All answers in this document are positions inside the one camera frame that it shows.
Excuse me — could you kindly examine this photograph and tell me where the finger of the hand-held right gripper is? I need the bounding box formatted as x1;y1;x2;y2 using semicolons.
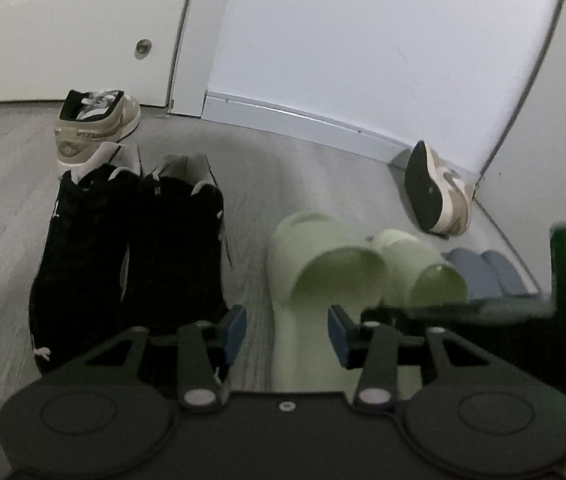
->
360;297;556;326

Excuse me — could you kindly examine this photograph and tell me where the black sneaker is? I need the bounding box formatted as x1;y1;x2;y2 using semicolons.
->
29;142;144;376
123;154;234;341

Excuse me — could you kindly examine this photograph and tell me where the light green slide sandal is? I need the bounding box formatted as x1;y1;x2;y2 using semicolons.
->
370;229;470;311
267;211;389;391

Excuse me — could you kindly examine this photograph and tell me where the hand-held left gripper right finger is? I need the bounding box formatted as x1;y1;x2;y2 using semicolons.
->
328;305;511;408

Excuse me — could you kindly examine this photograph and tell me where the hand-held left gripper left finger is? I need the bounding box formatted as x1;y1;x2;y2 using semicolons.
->
70;305;248;409

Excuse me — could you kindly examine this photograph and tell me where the grey slide sandal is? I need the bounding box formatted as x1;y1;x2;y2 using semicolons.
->
480;250;526;297
443;247;504;301

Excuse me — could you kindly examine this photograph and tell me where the white door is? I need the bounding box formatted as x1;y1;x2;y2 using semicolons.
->
0;0;199;106

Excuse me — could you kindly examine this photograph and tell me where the beige sneaker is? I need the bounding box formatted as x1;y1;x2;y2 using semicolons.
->
54;89;142;168
404;140;476;237

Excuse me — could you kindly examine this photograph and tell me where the white cabinet panel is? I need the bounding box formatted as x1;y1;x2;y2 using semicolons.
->
477;0;566;286

